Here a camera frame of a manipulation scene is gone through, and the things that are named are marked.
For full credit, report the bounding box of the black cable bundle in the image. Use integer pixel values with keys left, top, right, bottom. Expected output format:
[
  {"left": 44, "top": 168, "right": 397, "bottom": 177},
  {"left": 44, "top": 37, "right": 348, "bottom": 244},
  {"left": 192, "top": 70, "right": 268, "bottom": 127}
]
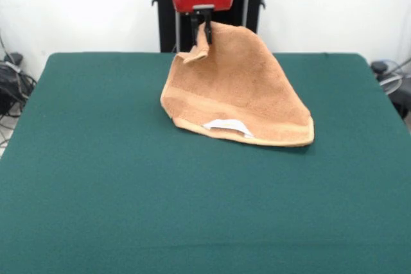
[{"left": 0, "top": 51, "right": 38, "bottom": 119}]

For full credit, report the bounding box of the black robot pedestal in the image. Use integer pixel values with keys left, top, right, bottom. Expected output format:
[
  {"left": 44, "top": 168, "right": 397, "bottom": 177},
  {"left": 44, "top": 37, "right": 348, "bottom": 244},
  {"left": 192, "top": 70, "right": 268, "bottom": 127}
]
[{"left": 150, "top": 0, "right": 267, "bottom": 53}]

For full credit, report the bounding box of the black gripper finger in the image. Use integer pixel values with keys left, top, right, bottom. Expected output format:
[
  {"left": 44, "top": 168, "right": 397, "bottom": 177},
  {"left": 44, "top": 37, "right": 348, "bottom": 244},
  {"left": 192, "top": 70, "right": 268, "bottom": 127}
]
[
  {"left": 190, "top": 13, "right": 200, "bottom": 47},
  {"left": 202, "top": 10, "right": 214, "bottom": 45}
]

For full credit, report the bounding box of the dark green table cloth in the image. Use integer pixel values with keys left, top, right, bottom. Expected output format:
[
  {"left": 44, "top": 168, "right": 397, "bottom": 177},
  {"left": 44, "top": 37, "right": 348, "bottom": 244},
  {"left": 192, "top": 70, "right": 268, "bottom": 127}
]
[{"left": 0, "top": 51, "right": 411, "bottom": 274}]

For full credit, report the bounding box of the orange terry towel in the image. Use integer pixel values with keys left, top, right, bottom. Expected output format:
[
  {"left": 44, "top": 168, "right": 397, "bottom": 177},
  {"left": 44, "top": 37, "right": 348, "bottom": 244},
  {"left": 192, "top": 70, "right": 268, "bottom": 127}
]
[{"left": 159, "top": 22, "right": 315, "bottom": 148}]

